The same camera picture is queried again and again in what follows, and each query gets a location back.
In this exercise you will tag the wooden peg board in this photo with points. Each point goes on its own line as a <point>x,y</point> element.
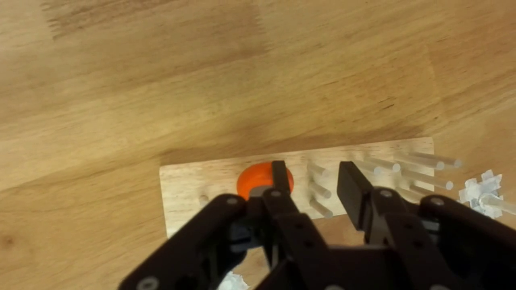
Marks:
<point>204,180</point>

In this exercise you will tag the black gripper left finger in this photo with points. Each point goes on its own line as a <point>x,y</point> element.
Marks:
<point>215,236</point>

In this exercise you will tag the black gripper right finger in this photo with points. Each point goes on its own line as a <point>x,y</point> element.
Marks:
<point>430,242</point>

